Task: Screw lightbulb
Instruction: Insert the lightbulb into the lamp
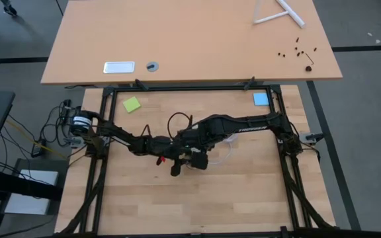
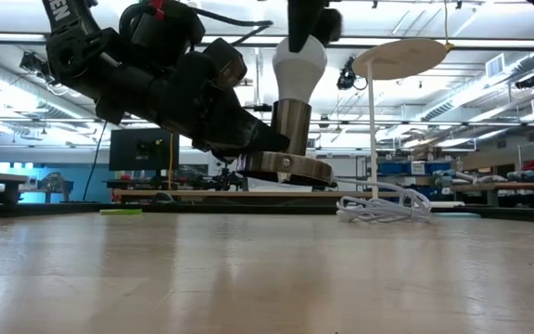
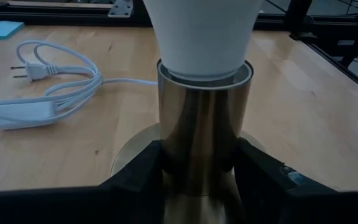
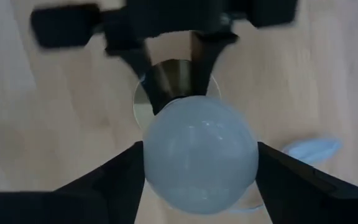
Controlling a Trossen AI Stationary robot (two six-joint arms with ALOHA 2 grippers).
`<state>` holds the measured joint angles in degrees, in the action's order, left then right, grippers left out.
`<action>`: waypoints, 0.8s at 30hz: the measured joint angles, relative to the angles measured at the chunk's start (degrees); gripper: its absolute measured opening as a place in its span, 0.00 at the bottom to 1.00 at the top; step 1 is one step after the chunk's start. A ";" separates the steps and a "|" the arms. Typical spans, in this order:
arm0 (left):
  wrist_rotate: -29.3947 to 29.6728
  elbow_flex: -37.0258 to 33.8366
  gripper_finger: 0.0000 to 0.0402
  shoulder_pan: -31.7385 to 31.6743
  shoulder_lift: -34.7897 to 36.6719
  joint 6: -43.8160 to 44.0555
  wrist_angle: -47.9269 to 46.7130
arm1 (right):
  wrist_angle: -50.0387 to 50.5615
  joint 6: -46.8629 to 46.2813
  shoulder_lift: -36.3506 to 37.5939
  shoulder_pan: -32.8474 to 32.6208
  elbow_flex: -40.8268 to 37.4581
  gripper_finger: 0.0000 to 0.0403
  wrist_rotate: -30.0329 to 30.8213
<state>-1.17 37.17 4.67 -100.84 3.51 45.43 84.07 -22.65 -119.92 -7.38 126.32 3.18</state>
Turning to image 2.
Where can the white lightbulb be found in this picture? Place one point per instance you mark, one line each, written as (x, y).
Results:
(299, 74)

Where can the green sticky note pad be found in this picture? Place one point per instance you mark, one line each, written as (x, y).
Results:
(121, 211)

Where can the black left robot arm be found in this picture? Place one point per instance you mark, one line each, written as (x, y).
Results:
(74, 46)

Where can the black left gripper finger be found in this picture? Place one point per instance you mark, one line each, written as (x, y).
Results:
(244, 137)

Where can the black ceiling device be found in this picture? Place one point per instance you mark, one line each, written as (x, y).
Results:
(525, 82)
(33, 62)

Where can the white ceiling air vent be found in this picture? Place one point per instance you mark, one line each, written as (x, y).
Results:
(495, 66)

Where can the black ceiling camera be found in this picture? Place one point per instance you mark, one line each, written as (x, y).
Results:
(346, 79)

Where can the black table clamp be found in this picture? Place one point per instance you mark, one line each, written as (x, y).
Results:
(162, 198)
(408, 201)

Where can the brass lamp socket base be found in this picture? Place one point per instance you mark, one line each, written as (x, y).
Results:
(292, 125)

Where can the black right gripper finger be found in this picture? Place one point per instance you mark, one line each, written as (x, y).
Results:
(331, 28)
(301, 23)

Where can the black tubular gantry frame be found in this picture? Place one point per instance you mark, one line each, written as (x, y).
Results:
(262, 108)

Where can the black benchtop device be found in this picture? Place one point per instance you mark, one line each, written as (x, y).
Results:
(227, 181)

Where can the blue storage bin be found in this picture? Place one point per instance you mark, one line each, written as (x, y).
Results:
(392, 168)
(438, 167)

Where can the white round-top stand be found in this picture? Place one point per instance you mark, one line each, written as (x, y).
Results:
(401, 58)

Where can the blue sticky note pad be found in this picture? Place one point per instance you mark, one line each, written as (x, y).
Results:
(457, 214)

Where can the grey machine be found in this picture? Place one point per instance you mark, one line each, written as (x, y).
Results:
(56, 183)

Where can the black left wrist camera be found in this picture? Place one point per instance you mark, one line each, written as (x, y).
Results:
(165, 34)

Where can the black computer monitor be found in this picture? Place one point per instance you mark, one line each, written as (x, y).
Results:
(142, 150)

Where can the grey blue cylindrical part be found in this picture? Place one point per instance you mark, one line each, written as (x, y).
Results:
(452, 176)
(531, 176)

